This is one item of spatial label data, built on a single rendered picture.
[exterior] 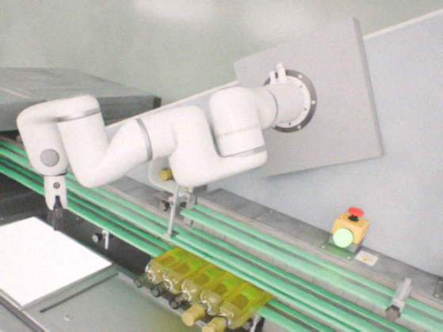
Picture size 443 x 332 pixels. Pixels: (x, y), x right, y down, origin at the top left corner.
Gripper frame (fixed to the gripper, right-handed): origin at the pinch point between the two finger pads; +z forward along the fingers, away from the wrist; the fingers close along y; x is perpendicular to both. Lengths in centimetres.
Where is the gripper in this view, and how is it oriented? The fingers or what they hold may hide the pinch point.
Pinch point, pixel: (56, 223)
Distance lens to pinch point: 132.8
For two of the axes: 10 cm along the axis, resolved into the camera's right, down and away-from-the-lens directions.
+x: -8.9, 0.9, -4.5
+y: -4.6, -2.5, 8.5
